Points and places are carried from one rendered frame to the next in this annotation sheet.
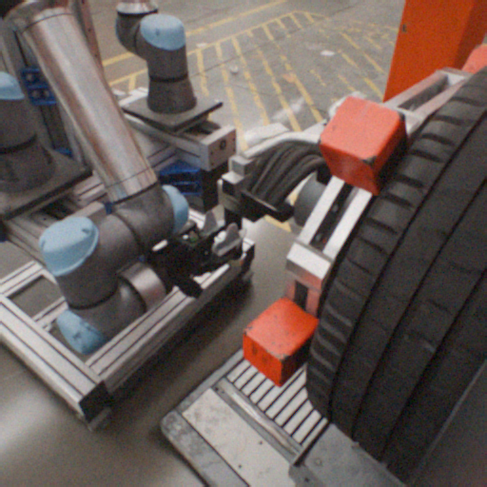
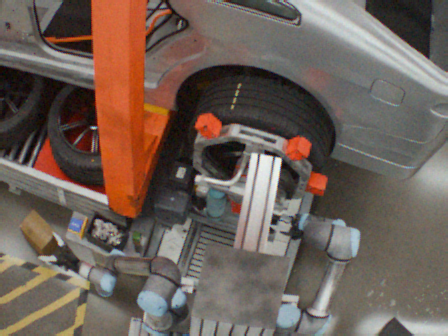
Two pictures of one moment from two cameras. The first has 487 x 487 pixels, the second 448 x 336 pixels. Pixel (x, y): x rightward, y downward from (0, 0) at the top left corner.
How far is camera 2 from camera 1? 3.44 m
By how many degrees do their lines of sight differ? 67
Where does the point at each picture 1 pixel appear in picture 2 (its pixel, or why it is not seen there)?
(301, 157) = (285, 175)
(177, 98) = not seen: hidden behind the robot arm
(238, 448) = not seen: hidden behind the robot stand
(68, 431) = not seen: outside the picture
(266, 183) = (290, 187)
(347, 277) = (319, 154)
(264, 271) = (135, 308)
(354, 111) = (301, 147)
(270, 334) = (321, 182)
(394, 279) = (320, 142)
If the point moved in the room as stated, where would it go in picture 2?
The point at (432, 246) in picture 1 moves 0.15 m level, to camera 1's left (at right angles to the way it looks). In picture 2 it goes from (316, 133) to (332, 160)
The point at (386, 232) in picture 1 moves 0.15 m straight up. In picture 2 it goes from (314, 143) to (319, 126)
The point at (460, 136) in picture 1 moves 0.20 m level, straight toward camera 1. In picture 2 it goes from (297, 125) to (338, 129)
